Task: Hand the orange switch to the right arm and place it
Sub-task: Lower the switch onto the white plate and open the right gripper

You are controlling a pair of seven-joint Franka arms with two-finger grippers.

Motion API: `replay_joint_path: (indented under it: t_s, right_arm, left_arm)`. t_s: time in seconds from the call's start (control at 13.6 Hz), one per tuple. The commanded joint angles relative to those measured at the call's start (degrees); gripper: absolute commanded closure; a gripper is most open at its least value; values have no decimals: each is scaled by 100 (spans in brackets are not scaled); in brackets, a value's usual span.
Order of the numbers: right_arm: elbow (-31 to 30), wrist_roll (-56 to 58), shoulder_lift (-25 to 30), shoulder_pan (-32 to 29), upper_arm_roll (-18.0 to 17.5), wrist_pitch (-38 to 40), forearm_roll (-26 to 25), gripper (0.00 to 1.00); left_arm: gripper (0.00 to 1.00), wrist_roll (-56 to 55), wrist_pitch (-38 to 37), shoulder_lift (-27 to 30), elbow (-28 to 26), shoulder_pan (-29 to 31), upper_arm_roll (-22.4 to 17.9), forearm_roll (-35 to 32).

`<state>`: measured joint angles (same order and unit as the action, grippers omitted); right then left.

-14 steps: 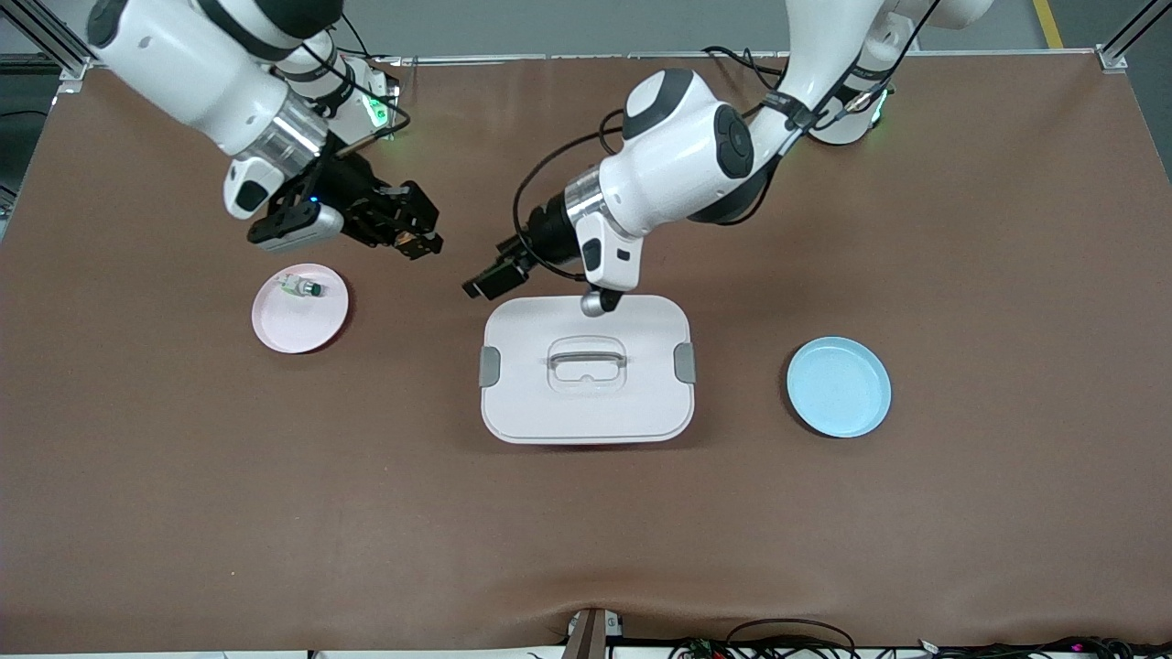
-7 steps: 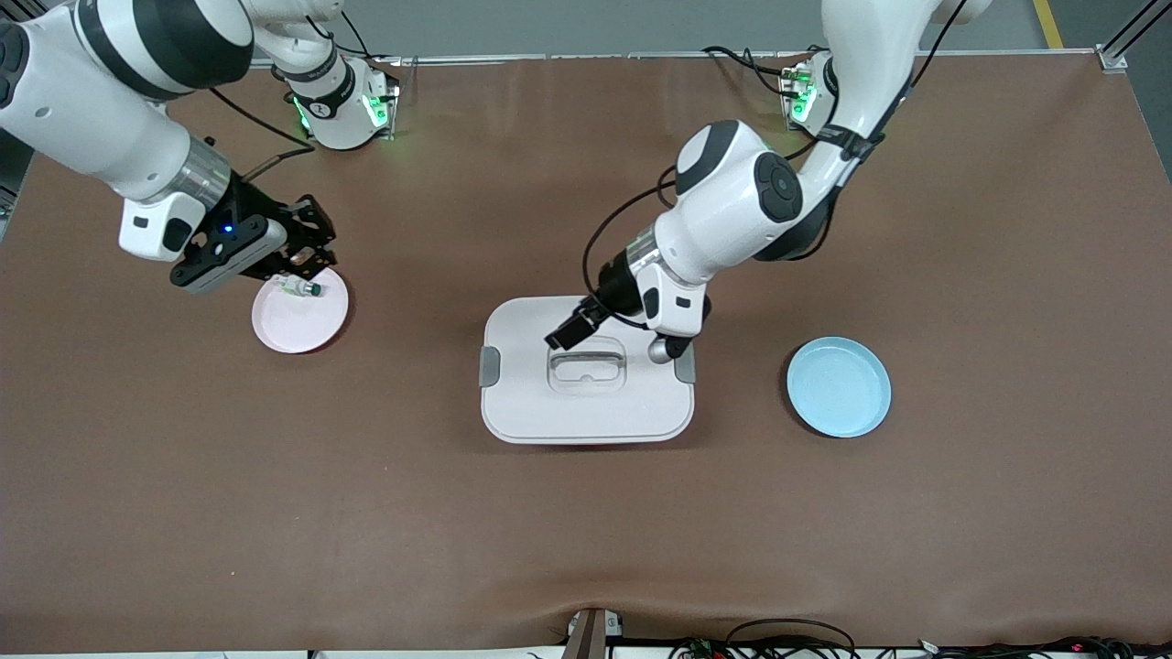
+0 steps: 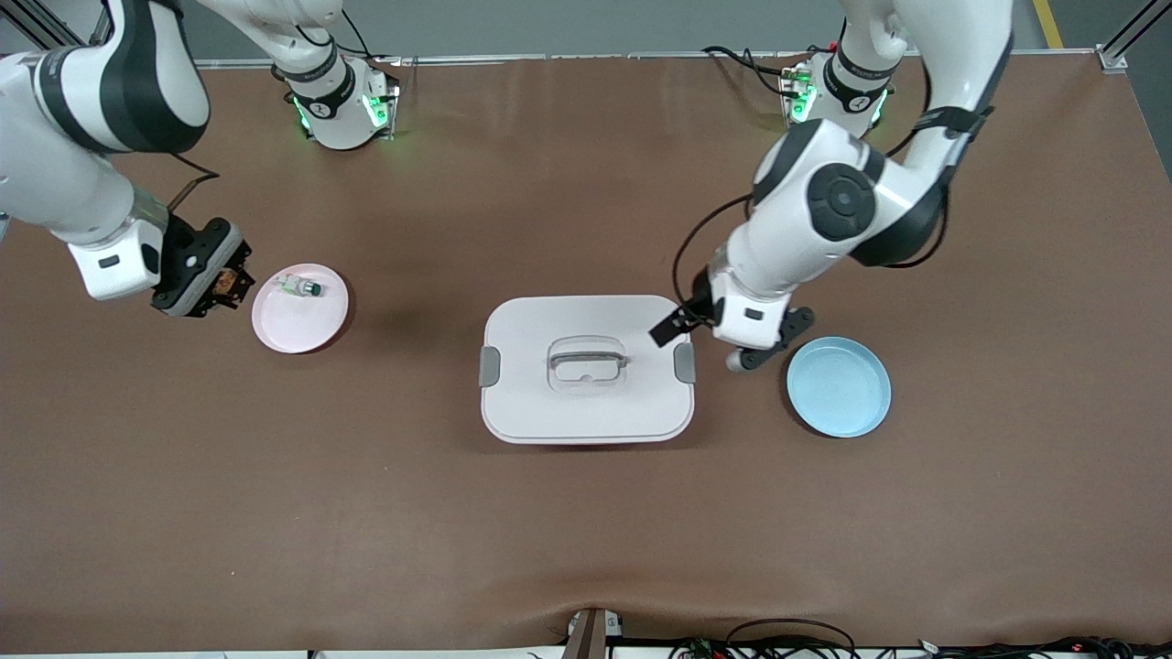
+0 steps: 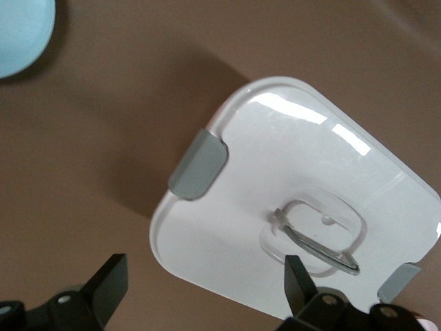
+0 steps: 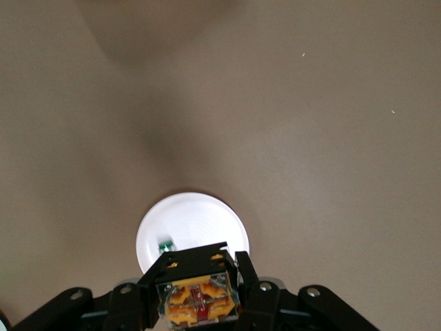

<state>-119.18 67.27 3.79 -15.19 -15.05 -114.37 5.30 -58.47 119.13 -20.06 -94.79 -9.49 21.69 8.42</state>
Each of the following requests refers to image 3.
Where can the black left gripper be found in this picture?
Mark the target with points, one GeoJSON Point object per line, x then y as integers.
{"type": "Point", "coordinates": [699, 311]}

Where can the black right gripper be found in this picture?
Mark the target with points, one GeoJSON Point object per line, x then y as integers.
{"type": "Point", "coordinates": [229, 282]}

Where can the orange black switch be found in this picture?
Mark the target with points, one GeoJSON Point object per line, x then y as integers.
{"type": "Point", "coordinates": [226, 284]}

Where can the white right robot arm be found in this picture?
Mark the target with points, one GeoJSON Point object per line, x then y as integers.
{"type": "Point", "coordinates": [55, 174]}

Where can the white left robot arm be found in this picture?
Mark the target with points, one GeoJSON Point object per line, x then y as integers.
{"type": "Point", "coordinates": [824, 201]}

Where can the pink round plate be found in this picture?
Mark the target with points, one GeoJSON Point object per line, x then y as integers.
{"type": "Point", "coordinates": [298, 320]}

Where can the white lidded container box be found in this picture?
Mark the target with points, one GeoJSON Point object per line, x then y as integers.
{"type": "Point", "coordinates": [586, 403]}

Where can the blue round plate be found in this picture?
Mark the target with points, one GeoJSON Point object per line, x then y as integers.
{"type": "Point", "coordinates": [838, 389]}

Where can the brown table mat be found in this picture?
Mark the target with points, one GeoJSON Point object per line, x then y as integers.
{"type": "Point", "coordinates": [586, 531]}

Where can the clear acrylic edge strip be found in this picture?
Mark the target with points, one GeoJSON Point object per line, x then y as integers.
{"type": "Point", "coordinates": [549, 58]}

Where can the small circuit board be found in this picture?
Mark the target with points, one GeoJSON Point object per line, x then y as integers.
{"type": "Point", "coordinates": [703, 650]}

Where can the green clear switch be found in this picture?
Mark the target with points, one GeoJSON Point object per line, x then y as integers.
{"type": "Point", "coordinates": [300, 286]}

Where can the metal table edge bracket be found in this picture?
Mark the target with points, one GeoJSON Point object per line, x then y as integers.
{"type": "Point", "coordinates": [591, 636]}

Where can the aluminium frame post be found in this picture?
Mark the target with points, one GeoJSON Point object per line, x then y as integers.
{"type": "Point", "coordinates": [1112, 59]}

